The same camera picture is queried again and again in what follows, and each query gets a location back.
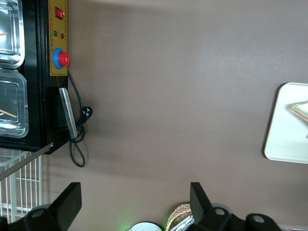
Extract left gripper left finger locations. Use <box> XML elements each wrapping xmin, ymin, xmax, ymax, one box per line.
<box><xmin>49</xmin><ymin>182</ymin><xmax>82</xmax><ymax>231</ymax></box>

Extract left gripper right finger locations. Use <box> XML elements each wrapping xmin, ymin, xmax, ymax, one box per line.
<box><xmin>190</xmin><ymin>181</ymin><xmax>213</xmax><ymax>225</ymax></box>

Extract beige serving tray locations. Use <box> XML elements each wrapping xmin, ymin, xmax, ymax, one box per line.
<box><xmin>264</xmin><ymin>82</ymin><xmax>308</xmax><ymax>164</ymax></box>

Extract wicker basket with foil trays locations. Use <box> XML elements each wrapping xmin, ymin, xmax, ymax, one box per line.
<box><xmin>167</xmin><ymin>203</ymin><xmax>193</xmax><ymax>231</ymax></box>

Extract stacked aluminium foil trays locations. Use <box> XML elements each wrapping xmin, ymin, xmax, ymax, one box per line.
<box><xmin>172</xmin><ymin>215</ymin><xmax>195</xmax><ymax>231</ymax></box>

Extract grey metal lever strip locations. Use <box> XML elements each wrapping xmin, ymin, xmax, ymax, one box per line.
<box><xmin>0</xmin><ymin>141</ymin><xmax>54</xmax><ymax>181</ymax></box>

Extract black sealing machine yellow panel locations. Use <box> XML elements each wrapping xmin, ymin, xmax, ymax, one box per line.
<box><xmin>0</xmin><ymin>0</ymin><xmax>70</xmax><ymax>154</ymax></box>

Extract steel food container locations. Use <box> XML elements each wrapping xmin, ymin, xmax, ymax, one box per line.
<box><xmin>0</xmin><ymin>0</ymin><xmax>26</xmax><ymax>69</ymax></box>
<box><xmin>0</xmin><ymin>68</ymin><xmax>29</xmax><ymax>138</ymax></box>

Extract wrapped triangular white sandwich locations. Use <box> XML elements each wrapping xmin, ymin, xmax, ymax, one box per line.
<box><xmin>290</xmin><ymin>101</ymin><xmax>308</xmax><ymax>126</ymax></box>

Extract red emergency stop button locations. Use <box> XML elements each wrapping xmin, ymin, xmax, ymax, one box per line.
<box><xmin>52</xmin><ymin>48</ymin><xmax>70</xmax><ymax>69</ymax></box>

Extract white wire rack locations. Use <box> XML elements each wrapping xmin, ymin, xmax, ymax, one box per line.
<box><xmin>0</xmin><ymin>149</ymin><xmax>43</xmax><ymax>224</ymax></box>

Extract grey metal handle bar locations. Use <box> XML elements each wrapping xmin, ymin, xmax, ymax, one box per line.
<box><xmin>58</xmin><ymin>87</ymin><xmax>78</xmax><ymax>139</ymax></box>

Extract black power cable with plug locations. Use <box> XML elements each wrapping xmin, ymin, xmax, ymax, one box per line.
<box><xmin>67</xmin><ymin>69</ymin><xmax>94</xmax><ymax>168</ymax></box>

